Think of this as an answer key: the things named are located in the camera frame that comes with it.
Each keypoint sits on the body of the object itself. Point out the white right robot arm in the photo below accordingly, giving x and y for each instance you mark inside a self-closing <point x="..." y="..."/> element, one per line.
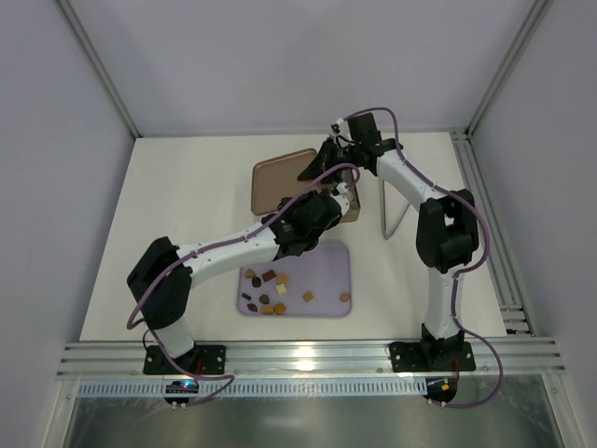
<point x="447" y="236"/>

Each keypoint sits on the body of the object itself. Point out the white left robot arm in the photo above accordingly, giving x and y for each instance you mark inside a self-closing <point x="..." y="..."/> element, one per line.
<point x="162" y="278"/>

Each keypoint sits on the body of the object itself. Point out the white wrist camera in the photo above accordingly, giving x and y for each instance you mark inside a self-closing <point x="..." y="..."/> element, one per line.
<point x="343" y="195"/>
<point x="339" y="127"/>

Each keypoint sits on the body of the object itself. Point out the lilac plastic tray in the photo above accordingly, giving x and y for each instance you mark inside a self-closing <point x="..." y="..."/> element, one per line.
<point x="324" y="271"/>

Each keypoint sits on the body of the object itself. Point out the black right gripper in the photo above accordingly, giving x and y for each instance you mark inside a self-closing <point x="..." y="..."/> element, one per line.
<point x="327" y="155"/>

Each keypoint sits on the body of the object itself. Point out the aluminium mounting rail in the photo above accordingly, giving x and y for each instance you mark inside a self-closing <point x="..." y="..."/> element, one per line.
<point x="298" y="360"/>

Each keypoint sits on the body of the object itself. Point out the slotted cable duct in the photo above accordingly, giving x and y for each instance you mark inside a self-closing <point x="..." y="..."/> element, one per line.
<point x="254" y="388"/>

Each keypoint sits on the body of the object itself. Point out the rose gold tin lid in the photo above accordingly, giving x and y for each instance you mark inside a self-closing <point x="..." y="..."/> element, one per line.
<point x="276" y="178"/>

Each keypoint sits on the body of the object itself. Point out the rose gold tin box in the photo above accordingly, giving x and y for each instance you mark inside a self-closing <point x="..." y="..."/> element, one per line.
<point x="344" y="181"/>

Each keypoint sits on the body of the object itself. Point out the brown rectangular chocolate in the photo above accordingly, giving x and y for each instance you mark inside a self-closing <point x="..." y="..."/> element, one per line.
<point x="268" y="275"/>

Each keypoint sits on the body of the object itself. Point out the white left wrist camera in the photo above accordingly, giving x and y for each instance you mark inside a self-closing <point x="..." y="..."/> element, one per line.
<point x="343" y="195"/>

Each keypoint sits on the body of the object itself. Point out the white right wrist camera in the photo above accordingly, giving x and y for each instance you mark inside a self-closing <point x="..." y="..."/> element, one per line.
<point x="339" y="127"/>

